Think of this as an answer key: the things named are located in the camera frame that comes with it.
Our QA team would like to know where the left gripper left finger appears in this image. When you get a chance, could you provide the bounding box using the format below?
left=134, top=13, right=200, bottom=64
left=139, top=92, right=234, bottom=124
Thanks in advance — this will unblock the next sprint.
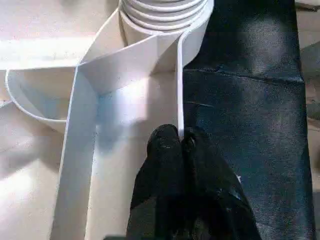
left=125, top=124, right=187, bottom=240

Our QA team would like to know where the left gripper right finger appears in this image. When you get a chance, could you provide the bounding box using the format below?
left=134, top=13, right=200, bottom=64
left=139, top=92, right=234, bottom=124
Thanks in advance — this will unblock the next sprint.
left=181, top=126, right=262, bottom=240

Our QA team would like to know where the white plastic table top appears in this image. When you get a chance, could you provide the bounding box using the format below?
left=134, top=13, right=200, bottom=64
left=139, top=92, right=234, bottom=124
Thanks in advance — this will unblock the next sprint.
left=0, top=0, right=216, bottom=240

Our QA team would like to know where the white plastic table leg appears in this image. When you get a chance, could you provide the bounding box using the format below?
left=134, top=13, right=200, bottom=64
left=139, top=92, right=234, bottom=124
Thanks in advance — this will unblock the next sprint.
left=118, top=0, right=209, bottom=32

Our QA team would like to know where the black work mat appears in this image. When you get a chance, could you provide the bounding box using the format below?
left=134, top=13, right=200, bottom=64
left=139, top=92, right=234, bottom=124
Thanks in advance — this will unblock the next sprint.
left=179, top=0, right=317, bottom=240

